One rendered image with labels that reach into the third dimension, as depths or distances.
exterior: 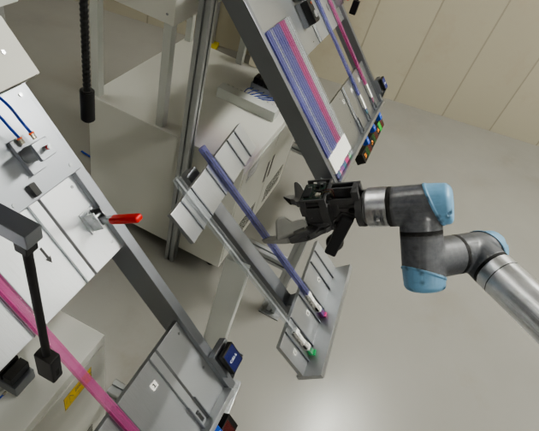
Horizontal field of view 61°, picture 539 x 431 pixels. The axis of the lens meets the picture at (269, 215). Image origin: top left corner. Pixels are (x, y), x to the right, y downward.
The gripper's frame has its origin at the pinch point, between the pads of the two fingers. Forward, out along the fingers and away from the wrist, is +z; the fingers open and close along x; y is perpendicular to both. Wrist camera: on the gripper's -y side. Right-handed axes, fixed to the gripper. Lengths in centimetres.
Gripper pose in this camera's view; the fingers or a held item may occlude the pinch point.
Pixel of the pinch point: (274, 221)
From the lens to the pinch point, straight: 97.4
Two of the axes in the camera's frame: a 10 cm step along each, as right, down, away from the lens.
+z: -9.0, 0.5, 4.4
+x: -3.2, 6.2, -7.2
